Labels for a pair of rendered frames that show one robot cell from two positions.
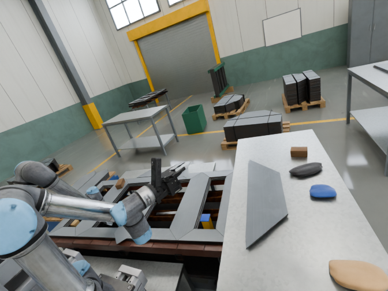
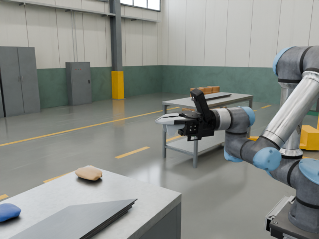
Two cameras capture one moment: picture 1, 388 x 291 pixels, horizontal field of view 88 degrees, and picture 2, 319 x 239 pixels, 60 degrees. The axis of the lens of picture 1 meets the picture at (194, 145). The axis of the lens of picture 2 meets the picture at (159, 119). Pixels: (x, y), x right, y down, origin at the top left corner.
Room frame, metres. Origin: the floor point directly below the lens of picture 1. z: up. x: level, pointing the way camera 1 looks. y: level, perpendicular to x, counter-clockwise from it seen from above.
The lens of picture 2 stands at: (1.60, 0.21, 1.64)
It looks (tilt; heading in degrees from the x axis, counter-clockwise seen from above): 13 degrees down; 191
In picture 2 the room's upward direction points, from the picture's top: straight up
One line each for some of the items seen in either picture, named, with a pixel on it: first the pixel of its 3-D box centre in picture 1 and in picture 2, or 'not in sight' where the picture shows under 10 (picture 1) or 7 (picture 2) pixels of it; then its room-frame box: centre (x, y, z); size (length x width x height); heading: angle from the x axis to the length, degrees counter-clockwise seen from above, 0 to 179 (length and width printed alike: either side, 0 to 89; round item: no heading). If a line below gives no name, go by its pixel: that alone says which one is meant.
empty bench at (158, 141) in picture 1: (141, 133); not in sight; (4.78, 1.13, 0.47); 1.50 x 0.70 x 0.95; 60
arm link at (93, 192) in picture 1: (94, 194); not in sight; (1.29, 0.80, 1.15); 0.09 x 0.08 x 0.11; 140
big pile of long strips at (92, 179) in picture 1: (80, 190); not in sight; (2.08, 1.40, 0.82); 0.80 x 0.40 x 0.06; 158
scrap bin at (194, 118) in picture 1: (194, 119); not in sight; (5.15, -0.21, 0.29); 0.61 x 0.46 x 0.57; 159
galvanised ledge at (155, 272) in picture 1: (97, 271); not in sight; (1.06, 0.93, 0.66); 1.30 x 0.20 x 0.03; 68
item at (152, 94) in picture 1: (152, 106); not in sight; (8.01, 1.10, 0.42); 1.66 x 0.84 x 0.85; 150
